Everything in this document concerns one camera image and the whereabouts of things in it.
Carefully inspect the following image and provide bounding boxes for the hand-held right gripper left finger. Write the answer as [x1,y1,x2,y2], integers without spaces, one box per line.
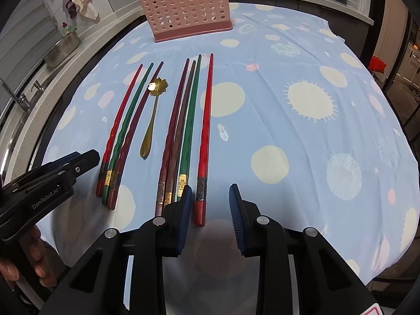
[38,185,194,315]

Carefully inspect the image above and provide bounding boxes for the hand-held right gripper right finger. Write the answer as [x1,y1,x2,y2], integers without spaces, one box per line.
[229,184,378,315]

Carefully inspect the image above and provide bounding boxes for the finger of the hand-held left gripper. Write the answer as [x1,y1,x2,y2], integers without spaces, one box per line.
[42,152,83,169]
[5,149,101,194]

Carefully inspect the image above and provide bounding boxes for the red chopstick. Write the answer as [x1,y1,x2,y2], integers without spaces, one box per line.
[96,64,144,198]
[193,53,214,227]

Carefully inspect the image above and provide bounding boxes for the maroon chopstick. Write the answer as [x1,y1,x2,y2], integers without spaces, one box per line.
[107,61,164,211]
[155,58,191,219]

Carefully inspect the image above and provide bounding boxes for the brown chopstick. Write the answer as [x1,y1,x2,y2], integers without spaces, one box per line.
[164,60,197,206]

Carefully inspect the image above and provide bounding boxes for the green chopstick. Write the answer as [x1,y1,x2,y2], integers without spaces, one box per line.
[102,62,154,206]
[176,54,202,202]

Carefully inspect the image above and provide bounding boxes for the gold flower spoon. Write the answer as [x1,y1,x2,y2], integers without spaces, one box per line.
[140,78,168,160]

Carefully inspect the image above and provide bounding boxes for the pink perforated utensil holder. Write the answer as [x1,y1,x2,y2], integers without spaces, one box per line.
[136,0,233,43]

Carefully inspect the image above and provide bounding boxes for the person's left hand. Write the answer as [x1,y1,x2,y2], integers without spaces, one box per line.
[0,226,57,287]

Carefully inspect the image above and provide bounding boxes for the steel sink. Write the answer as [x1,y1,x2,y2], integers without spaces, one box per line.
[0,103,40,171]

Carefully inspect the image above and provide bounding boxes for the steel faucet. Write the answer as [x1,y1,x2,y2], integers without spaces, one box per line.
[0,78,32,112]

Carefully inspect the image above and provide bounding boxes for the blue spotted tablecloth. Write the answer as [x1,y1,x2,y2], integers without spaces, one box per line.
[39,3,420,289]

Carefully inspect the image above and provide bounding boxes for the steel colander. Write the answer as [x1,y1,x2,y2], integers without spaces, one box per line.
[43,33,81,69]

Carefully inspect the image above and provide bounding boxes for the purple hanging cloth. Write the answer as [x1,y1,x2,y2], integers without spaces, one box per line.
[62,0,77,18]

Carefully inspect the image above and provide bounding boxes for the red paper decoration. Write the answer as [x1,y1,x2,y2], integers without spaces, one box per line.
[370,56,387,73]

